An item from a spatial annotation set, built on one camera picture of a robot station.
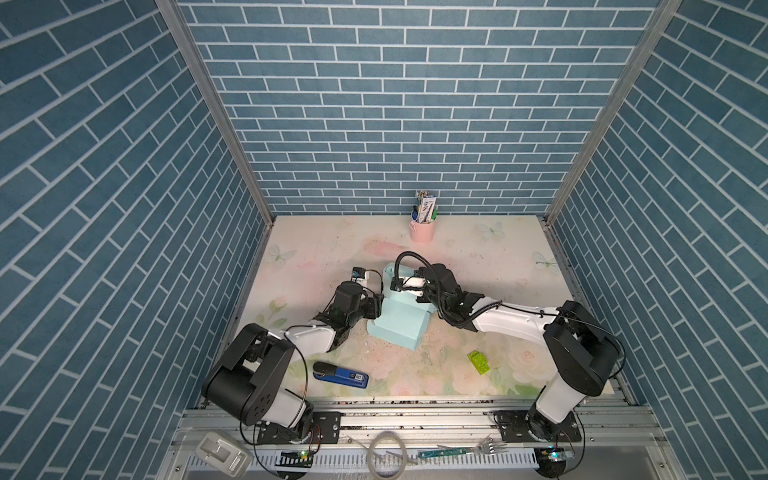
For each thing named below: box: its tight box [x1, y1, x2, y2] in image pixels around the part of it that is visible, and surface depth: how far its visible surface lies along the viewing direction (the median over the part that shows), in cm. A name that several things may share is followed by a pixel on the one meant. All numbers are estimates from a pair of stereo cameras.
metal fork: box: [436, 434, 508, 454], surface depth 73 cm
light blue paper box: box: [367, 262, 437, 351], surface depth 92 cm
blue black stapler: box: [312, 361, 369, 389], surface depth 81 cm
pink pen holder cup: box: [409, 220, 436, 244], surface depth 111 cm
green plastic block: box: [467, 350, 490, 376], surface depth 85 cm
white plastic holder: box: [195, 431, 253, 478], surface depth 69 cm
